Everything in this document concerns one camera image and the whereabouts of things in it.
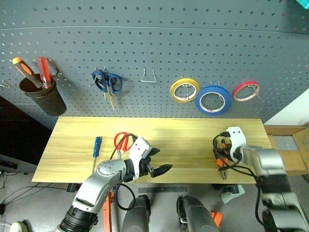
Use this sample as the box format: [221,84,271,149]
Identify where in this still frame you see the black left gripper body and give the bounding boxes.
[139,156,155,179]

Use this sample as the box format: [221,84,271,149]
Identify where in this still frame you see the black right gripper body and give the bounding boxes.
[216,135,232,162]

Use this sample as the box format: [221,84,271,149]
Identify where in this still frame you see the orange black handled pliers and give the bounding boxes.
[216,139,230,181]

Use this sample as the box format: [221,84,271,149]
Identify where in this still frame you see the wide blue tape roll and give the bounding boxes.
[195,85,233,116]

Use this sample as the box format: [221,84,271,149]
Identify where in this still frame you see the yellow tape roll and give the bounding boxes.
[169,77,200,104]

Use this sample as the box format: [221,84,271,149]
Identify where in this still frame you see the thin red tape roll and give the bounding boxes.
[232,81,262,103]

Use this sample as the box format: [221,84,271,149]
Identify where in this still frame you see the grey perforated pegboard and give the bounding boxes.
[0,0,309,131]

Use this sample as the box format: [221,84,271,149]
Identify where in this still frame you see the grey metal strip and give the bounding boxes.
[138,186,188,194]

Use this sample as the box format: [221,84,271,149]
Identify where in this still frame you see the white ribbed plastic piece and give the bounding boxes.
[220,185,245,205]

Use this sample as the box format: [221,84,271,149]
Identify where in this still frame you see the dark rounded robot leg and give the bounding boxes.
[176,195,220,232]
[120,194,152,232]

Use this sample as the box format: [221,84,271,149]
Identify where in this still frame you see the orange clamp piece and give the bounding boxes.
[210,211,224,230]

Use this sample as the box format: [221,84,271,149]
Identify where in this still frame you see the orange bar clamp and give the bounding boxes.
[102,192,114,232]

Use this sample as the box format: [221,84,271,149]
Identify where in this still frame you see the brown plastic cup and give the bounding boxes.
[25,79,68,117]
[19,73,57,98]

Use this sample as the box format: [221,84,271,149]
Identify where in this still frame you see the dark cabinet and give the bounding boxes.
[0,95,53,167]

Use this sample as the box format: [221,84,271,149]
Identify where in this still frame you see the white round object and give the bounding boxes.
[0,219,32,232]

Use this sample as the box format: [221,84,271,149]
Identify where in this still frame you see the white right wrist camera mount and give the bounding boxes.
[226,126,247,162]

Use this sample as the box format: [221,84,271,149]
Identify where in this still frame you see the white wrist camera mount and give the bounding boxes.
[128,136,152,180]
[226,126,247,162]

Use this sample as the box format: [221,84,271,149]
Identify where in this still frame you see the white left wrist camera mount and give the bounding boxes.
[128,136,152,180]

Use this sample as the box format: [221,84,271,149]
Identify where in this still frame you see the red handled scissors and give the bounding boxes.
[113,131,137,160]

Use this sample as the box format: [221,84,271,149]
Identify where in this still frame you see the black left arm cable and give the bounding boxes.
[109,133,137,211]

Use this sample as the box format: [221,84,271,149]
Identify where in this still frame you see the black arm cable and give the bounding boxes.
[212,131,267,227]
[109,133,137,211]

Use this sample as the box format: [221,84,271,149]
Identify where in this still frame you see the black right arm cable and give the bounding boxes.
[212,131,267,227]

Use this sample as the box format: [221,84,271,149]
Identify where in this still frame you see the blue handled screwdriver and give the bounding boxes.
[92,136,102,174]

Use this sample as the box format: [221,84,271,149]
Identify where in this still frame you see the silver wire loop hook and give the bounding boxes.
[140,68,156,83]

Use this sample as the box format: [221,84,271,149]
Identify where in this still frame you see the blue handled scissors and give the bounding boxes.
[91,70,123,111]

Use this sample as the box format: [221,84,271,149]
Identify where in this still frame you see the black floor cables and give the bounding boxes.
[0,169,68,215]

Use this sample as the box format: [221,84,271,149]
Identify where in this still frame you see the clear red handled screwdriver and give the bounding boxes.
[36,57,53,89]

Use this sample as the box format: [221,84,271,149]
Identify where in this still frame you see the orange grey handled screwdriver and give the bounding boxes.
[12,57,44,89]

